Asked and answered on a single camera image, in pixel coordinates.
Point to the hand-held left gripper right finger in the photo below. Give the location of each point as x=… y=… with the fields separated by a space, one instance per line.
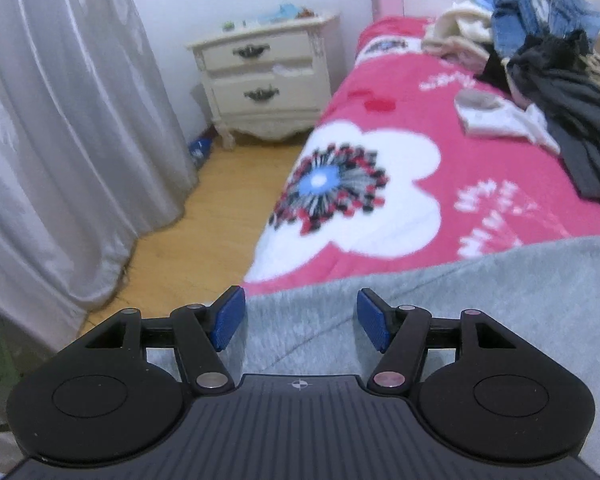
x=375 y=320

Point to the blue denim jeans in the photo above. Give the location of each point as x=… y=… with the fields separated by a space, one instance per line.
x=530 y=5

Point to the dark grey pants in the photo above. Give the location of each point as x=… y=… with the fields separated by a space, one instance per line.
x=580 y=125

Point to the blue plastic bag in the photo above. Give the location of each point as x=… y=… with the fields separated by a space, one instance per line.
x=200 y=152

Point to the black garment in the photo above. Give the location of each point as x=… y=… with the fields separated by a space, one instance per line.
x=545 y=55

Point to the grey hoodie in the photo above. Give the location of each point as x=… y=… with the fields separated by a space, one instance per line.
x=430 y=300

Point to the cream fleece garment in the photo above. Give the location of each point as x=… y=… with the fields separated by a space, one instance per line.
x=460 y=30

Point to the white garment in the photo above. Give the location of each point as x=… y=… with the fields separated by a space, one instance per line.
x=495 y=120

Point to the cream nightstand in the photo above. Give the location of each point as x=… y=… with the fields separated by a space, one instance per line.
x=265 y=85

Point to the blue paper cutout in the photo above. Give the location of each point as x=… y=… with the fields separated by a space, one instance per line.
x=280 y=12

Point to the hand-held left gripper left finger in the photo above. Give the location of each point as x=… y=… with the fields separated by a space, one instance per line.
x=227 y=317

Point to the small red toy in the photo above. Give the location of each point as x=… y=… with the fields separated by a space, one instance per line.
x=306 y=11

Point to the pink floral bed blanket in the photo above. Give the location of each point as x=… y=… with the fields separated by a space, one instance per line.
x=430 y=135

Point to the silver grey curtain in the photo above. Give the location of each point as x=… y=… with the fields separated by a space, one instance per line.
x=55 y=135

